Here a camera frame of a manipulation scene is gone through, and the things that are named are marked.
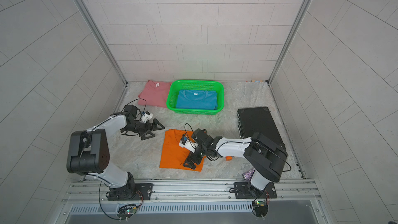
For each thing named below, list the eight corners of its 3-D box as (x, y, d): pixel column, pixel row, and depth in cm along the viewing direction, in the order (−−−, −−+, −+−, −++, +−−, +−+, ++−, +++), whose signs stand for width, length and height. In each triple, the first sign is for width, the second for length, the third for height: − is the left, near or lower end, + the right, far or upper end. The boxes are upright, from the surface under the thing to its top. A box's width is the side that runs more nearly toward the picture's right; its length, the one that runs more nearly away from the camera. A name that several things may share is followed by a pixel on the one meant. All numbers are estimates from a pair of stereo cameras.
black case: (241, 148, 87) (243, 144, 82) (235, 112, 102) (237, 107, 97) (280, 148, 87) (284, 144, 82) (269, 112, 102) (272, 107, 98)
